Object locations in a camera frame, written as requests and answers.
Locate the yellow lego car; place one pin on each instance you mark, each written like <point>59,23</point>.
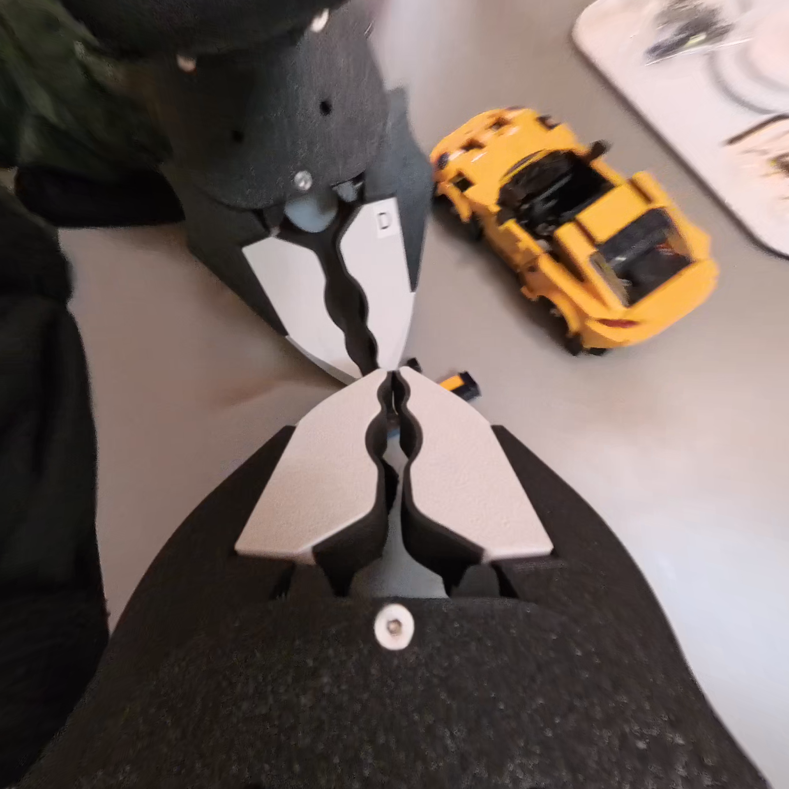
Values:
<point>616,209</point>

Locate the person's left forearm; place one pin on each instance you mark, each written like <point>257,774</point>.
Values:
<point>61,92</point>

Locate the yellow black lego spoiler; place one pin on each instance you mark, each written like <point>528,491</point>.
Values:
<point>459,383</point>

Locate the white book stand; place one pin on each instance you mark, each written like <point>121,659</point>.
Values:
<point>678,111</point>

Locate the plastic bag of lego parts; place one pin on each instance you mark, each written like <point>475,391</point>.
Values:
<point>684,28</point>

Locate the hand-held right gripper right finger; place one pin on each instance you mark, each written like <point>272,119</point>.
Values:
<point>474,487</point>

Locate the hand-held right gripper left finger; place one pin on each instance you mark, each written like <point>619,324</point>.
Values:
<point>308,487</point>

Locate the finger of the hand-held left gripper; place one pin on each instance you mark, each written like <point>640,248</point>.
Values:
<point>382,277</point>
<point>289,289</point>

